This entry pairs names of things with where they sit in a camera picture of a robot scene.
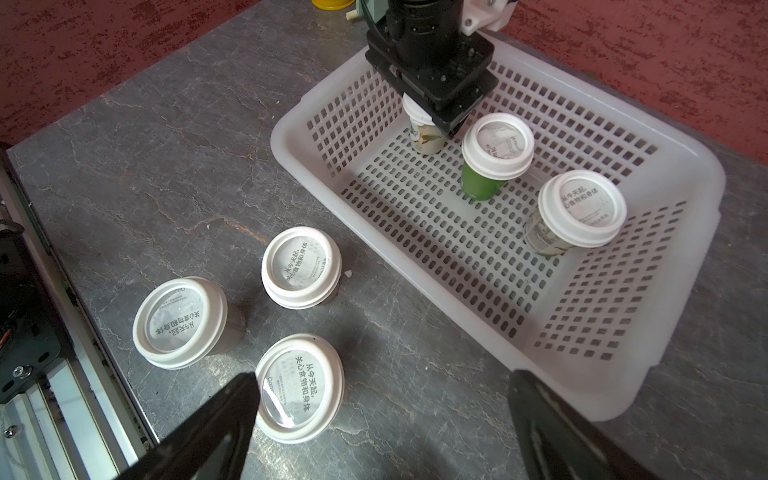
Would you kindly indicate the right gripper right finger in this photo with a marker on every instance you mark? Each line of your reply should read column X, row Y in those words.
column 556, row 442

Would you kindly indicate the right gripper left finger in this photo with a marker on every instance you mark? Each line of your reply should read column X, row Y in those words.
column 212, row 443

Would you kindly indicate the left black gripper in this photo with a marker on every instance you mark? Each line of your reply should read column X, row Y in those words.
column 418, row 48

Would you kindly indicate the white perforated plastic basket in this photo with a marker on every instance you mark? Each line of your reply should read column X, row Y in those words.
column 589, row 323

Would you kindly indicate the yogurt cup bottom right green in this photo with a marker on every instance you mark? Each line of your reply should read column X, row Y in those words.
column 302, row 383

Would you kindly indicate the yellow pencil cup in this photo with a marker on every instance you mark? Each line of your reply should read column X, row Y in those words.
column 333, row 5

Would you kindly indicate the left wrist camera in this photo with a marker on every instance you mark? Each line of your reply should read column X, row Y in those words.
column 492, row 15

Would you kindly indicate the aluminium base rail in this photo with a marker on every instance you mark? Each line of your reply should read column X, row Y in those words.
column 69, row 415

